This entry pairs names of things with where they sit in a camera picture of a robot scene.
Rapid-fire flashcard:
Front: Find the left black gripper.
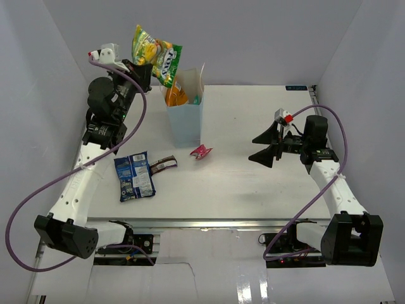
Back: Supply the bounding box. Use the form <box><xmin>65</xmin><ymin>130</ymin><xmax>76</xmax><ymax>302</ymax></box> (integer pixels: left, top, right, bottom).
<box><xmin>106</xmin><ymin>60</ymin><xmax>151</xmax><ymax>122</ymax></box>

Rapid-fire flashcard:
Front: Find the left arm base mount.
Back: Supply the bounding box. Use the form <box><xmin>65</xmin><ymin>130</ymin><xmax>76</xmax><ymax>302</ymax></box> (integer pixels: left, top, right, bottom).
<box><xmin>95</xmin><ymin>234</ymin><xmax>156</xmax><ymax>266</ymax></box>

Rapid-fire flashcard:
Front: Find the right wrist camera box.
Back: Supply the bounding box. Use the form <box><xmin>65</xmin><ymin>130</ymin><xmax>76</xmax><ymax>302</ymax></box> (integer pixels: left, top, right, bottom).
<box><xmin>274</xmin><ymin>108</ymin><xmax>294</xmax><ymax>127</ymax></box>

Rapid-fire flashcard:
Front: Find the light blue paper bag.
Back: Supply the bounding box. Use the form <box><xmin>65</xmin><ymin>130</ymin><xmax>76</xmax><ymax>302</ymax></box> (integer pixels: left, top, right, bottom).
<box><xmin>161</xmin><ymin>66</ymin><xmax>204</xmax><ymax>148</ymax></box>

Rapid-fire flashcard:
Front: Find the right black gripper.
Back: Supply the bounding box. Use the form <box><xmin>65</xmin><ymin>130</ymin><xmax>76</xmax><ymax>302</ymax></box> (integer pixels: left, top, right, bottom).
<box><xmin>249</xmin><ymin>121</ymin><xmax>309</xmax><ymax>168</ymax></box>

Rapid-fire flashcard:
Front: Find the small red candy wrapper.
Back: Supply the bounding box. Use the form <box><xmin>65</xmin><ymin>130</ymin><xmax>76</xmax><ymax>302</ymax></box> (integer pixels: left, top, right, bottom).
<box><xmin>190</xmin><ymin>144</ymin><xmax>213</xmax><ymax>160</ymax></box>

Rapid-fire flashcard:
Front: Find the blue snack bag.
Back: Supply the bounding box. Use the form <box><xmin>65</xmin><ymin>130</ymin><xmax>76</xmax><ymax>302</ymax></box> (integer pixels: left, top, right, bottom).
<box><xmin>114</xmin><ymin>151</ymin><xmax>156</xmax><ymax>203</ymax></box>

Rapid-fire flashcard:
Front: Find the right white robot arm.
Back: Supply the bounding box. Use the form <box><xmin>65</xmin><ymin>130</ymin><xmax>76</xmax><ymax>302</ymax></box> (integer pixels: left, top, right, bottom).
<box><xmin>249</xmin><ymin>110</ymin><xmax>383</xmax><ymax>267</ymax></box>

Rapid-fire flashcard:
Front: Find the orange chips bag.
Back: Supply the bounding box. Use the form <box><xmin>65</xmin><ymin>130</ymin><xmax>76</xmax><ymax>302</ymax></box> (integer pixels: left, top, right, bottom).
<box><xmin>165</xmin><ymin>79</ymin><xmax>189</xmax><ymax>107</ymax></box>

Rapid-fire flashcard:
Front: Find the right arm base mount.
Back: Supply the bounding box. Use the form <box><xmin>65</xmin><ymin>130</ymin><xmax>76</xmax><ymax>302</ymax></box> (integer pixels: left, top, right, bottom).
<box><xmin>266</xmin><ymin>234</ymin><xmax>326</xmax><ymax>269</ymax></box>

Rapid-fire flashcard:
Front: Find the right blue corner label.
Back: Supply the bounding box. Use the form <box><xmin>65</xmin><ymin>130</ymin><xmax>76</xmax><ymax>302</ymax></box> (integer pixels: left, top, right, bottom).
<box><xmin>285</xmin><ymin>85</ymin><xmax>308</xmax><ymax>91</ymax></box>

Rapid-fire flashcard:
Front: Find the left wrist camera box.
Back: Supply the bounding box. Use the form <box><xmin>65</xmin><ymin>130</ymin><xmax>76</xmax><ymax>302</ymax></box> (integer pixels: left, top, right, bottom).
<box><xmin>88</xmin><ymin>43</ymin><xmax>123</xmax><ymax>70</ymax></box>

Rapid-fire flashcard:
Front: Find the brown chocolate bar wrapper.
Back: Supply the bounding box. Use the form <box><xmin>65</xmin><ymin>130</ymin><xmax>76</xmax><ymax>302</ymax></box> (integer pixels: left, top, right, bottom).
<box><xmin>149</xmin><ymin>155</ymin><xmax>178</xmax><ymax>175</ymax></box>

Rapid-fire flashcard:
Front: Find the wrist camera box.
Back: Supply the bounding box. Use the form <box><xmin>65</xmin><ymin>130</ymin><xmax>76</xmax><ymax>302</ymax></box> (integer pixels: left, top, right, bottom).
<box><xmin>88</xmin><ymin>43</ymin><xmax>123</xmax><ymax>70</ymax></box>
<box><xmin>274</xmin><ymin>108</ymin><xmax>294</xmax><ymax>127</ymax></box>

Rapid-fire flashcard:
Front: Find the yellow green candy bag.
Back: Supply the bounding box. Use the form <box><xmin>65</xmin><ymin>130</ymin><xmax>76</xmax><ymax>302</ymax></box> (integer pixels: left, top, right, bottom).
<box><xmin>131</xmin><ymin>25</ymin><xmax>183</xmax><ymax>88</ymax></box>

